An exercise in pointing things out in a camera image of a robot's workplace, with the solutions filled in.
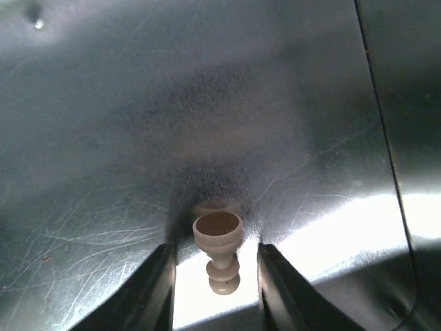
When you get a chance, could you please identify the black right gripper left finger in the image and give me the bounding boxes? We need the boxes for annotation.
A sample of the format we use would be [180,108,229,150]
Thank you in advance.
[72,243,176,331]

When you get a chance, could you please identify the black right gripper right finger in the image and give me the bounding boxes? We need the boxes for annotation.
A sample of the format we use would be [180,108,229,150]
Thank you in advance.
[258,243,363,331]

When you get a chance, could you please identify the gold metal tin tray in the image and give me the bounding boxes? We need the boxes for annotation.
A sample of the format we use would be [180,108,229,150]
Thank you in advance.
[1,1,440,330]

